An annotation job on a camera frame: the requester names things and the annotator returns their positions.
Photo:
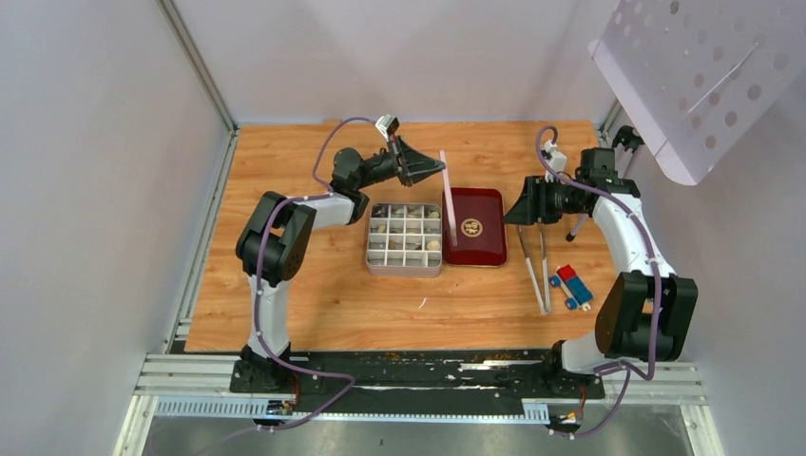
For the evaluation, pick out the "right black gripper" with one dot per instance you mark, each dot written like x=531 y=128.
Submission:
x=531 y=205

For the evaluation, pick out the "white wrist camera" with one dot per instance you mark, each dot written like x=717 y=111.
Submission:
x=555 y=159
x=387 y=126

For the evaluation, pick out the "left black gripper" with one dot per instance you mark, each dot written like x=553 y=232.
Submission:
x=414 y=164

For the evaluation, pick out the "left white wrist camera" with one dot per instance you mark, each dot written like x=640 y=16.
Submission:
x=387 y=126

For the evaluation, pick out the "metal tongs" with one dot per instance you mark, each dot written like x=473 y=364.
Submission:
x=537 y=268

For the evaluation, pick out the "silver compartment tin box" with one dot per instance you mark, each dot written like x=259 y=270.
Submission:
x=397 y=237

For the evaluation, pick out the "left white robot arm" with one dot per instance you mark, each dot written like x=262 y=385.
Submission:
x=274 y=242

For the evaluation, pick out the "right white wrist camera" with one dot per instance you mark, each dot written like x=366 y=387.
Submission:
x=555 y=159

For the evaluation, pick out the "white perforated metal panel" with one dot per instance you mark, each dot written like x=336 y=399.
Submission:
x=693 y=76

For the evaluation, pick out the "red rectangular tray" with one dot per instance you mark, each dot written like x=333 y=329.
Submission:
x=480 y=229

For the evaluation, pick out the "silver tin lid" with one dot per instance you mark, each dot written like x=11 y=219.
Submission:
x=449 y=204

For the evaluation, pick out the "red blue toy car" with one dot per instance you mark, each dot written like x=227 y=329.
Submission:
x=578 y=296

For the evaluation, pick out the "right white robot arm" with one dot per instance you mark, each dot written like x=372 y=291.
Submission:
x=647 y=313

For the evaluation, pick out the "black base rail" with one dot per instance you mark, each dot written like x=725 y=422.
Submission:
x=467 y=382

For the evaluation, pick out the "small tripod stand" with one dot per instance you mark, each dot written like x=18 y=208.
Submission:
x=627 y=142

